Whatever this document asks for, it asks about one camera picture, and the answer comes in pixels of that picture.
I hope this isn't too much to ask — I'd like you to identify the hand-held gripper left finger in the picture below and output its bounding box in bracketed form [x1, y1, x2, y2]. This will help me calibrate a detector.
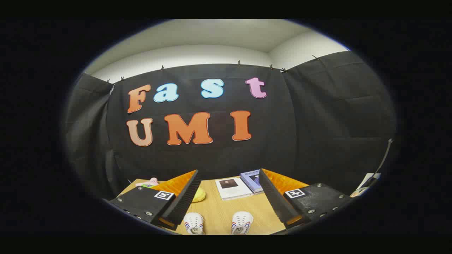
[109, 169, 202, 231]

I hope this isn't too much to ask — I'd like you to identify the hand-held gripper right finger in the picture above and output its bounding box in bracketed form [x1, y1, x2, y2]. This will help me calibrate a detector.
[259, 168, 353, 230]

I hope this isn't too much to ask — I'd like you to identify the white striped shoe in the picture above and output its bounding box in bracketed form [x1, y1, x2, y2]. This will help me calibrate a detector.
[183, 212, 206, 235]
[231, 211, 254, 235]

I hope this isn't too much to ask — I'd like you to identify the blue book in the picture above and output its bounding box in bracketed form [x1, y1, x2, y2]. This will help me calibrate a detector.
[240, 170, 264, 194]

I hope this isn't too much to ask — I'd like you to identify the pink and green plush toy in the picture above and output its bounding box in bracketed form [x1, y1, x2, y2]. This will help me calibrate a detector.
[136, 177, 159, 188]

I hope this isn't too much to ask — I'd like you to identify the white book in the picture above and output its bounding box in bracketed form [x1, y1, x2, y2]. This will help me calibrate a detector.
[215, 177, 253, 201]

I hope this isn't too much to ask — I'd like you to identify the white printed card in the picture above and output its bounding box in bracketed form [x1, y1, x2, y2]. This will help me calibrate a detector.
[350, 173, 382, 198]

